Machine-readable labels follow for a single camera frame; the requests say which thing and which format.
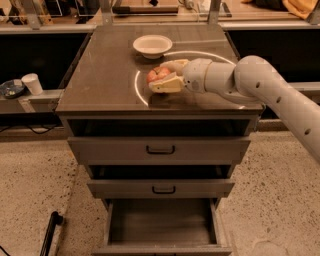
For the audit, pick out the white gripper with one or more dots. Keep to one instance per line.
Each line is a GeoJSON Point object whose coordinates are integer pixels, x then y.
{"type": "Point", "coordinates": [196, 75]}

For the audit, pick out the red apple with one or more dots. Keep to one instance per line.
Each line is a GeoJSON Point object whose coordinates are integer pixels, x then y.
{"type": "Point", "coordinates": [157, 73]}

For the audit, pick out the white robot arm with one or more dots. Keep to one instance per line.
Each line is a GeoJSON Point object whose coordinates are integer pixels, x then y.
{"type": "Point", "coordinates": [251, 80]}

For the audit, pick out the grey drawer cabinet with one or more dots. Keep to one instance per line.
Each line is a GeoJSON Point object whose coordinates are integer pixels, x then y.
{"type": "Point", "coordinates": [108, 96]}

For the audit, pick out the grey top drawer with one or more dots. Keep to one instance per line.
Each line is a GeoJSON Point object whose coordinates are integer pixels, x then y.
{"type": "Point", "coordinates": [158, 150]}

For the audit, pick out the grey drawer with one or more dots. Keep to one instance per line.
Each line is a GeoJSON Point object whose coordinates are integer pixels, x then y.
{"type": "Point", "coordinates": [160, 188]}
{"type": "Point", "coordinates": [162, 227]}
{"type": "Point", "coordinates": [158, 150]}

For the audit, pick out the grey middle drawer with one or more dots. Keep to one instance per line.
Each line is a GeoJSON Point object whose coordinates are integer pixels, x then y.
{"type": "Point", "coordinates": [160, 188]}

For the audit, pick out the grey bottom drawer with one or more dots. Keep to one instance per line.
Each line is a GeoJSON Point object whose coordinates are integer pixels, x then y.
{"type": "Point", "coordinates": [162, 227]}

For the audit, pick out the white paper bowl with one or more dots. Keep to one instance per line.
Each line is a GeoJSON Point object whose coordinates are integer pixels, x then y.
{"type": "Point", "coordinates": [152, 46]}

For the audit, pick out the white paper cup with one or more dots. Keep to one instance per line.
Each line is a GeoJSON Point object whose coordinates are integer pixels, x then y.
{"type": "Point", "coordinates": [33, 84]}

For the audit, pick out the yellow cloth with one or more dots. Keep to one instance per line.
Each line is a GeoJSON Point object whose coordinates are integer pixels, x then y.
{"type": "Point", "coordinates": [299, 8]}

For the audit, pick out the dark blue plate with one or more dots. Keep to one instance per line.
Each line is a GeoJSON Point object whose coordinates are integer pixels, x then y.
{"type": "Point", "coordinates": [12, 89]}

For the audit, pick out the black bar on floor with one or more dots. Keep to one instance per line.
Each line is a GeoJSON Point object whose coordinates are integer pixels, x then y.
{"type": "Point", "coordinates": [55, 220]}

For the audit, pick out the grey metal shelf rail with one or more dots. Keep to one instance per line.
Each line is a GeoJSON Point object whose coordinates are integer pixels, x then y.
{"type": "Point", "coordinates": [46, 102]}

